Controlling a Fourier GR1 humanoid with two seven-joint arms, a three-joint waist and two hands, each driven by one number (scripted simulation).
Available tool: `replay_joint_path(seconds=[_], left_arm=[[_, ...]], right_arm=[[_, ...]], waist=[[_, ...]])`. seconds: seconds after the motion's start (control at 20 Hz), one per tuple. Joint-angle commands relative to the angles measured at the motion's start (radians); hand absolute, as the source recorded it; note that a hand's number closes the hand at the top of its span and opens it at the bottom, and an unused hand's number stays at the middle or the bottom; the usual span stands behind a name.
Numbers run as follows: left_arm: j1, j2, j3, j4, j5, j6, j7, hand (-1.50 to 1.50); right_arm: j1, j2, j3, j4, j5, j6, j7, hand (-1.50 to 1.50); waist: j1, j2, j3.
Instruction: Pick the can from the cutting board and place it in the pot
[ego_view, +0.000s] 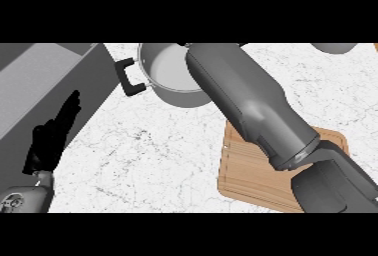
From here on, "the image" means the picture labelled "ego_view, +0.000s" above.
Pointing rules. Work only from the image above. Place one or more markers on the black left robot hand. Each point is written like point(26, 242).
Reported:
point(51, 136)

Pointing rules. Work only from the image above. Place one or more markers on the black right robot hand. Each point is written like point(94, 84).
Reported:
point(184, 43)

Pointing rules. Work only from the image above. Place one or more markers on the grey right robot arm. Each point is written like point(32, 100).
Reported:
point(255, 106)

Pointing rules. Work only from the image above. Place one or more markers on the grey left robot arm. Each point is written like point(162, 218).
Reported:
point(26, 196)

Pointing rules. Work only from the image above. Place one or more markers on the wooden cutting board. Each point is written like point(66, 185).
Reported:
point(248, 173)

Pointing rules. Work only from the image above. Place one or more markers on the large grey appliance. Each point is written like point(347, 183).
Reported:
point(44, 96)

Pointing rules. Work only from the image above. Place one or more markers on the grey rounded object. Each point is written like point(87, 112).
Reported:
point(333, 47)

